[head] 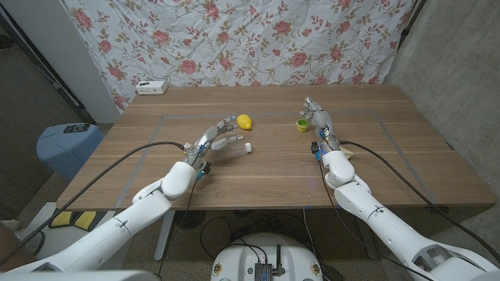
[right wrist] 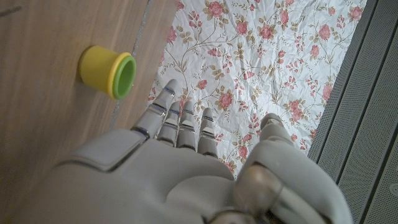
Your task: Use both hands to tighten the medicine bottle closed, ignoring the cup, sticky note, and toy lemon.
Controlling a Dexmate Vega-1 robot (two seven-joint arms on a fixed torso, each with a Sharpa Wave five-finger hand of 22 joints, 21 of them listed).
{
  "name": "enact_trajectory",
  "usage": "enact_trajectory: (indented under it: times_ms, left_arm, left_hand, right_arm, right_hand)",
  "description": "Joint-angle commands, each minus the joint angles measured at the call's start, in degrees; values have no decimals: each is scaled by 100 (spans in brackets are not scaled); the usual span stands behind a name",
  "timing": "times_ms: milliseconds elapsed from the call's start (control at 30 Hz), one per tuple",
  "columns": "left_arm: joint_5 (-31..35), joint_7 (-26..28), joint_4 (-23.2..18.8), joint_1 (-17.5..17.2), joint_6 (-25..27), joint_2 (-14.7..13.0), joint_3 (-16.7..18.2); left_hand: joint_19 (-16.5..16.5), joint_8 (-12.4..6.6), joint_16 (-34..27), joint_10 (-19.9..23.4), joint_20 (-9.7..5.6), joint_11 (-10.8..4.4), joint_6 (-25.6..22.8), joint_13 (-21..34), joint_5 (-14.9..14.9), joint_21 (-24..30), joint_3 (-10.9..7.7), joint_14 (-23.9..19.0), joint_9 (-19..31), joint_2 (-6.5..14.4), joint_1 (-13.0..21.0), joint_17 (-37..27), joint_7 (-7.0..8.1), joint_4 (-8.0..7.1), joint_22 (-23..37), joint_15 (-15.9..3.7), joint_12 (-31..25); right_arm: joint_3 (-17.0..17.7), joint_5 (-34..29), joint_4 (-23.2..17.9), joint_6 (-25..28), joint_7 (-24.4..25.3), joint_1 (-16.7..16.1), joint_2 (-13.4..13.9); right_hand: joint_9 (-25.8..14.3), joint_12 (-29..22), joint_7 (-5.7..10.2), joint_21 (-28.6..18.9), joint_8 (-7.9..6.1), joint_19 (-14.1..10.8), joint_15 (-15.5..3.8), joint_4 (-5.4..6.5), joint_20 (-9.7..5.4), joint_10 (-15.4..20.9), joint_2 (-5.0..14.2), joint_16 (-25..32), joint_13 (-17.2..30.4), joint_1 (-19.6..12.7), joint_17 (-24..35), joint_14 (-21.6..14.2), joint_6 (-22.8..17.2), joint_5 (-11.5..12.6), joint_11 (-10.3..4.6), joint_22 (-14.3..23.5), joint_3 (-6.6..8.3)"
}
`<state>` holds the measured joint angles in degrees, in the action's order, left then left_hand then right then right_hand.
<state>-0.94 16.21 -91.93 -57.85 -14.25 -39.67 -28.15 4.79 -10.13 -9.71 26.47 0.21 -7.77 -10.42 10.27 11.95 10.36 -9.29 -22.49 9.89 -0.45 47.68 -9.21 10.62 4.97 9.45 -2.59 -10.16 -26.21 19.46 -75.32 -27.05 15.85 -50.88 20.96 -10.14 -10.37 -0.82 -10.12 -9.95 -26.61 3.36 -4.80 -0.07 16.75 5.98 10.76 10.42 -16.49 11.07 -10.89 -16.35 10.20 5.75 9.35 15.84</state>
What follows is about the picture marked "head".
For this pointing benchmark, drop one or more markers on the black antenna module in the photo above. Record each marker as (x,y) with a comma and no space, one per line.
(262,271)

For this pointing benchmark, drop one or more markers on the yellow toy lemon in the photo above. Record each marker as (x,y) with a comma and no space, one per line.
(244,122)

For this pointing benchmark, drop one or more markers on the white power strip box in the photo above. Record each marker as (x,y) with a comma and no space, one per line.
(151,87)

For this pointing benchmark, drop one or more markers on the black stand pole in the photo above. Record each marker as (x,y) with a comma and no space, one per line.
(410,21)

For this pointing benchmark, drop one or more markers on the white table leg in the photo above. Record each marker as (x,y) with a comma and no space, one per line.
(164,236)

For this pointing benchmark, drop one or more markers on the small green yellow cup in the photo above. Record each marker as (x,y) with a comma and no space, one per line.
(302,125)

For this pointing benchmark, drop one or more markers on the blue grey bin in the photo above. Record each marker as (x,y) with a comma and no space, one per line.
(66,152)

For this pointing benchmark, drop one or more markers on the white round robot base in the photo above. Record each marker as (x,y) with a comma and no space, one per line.
(238,257)

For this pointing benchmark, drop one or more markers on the floral print backdrop cloth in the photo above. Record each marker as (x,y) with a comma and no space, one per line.
(234,39)

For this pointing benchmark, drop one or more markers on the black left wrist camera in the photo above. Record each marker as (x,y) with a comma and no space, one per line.
(205,168)

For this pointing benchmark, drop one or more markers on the grey table leg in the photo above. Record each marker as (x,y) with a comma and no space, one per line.
(366,238)

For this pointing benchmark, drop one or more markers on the yellow black floor sticker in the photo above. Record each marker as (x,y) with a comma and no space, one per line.
(74,219)

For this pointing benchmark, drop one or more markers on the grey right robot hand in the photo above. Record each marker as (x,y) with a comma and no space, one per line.
(322,123)

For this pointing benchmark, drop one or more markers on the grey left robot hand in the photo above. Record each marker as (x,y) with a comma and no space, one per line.
(213,140)

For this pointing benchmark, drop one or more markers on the black flat device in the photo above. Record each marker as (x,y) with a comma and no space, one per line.
(77,128)

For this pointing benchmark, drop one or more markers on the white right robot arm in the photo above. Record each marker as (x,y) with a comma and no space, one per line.
(390,218)

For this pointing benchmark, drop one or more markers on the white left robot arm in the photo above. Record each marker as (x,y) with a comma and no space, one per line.
(117,218)

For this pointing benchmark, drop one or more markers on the grey white sneaker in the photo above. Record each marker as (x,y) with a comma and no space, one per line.
(37,242)

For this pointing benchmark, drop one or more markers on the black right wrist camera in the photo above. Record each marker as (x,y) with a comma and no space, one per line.
(315,148)

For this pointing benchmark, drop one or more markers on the person brown leg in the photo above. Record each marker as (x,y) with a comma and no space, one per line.
(11,246)

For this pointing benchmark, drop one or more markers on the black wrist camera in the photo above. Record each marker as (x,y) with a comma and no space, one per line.
(315,148)
(205,168)

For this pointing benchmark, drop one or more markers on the clear medicine bottle white cap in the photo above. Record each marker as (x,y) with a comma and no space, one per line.
(240,149)

